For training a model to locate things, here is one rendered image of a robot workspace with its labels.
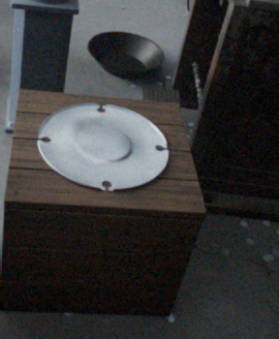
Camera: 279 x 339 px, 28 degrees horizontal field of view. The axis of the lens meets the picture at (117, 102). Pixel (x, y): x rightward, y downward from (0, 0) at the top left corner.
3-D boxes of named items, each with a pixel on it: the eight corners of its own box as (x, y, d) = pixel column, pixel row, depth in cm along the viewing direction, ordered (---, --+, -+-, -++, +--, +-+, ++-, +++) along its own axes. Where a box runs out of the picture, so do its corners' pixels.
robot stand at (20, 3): (4, 133, 177) (11, 3, 152) (8, 98, 192) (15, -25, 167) (63, 137, 181) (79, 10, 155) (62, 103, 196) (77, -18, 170)
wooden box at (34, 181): (-3, 310, 127) (3, 200, 107) (12, 191, 157) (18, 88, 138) (170, 316, 132) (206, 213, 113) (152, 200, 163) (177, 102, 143)
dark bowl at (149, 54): (81, 80, 209) (84, 64, 205) (87, 41, 233) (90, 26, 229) (162, 92, 211) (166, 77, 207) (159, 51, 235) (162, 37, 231)
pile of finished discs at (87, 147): (34, 186, 111) (34, 183, 111) (41, 101, 135) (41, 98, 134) (176, 195, 116) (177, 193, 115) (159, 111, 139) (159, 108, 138)
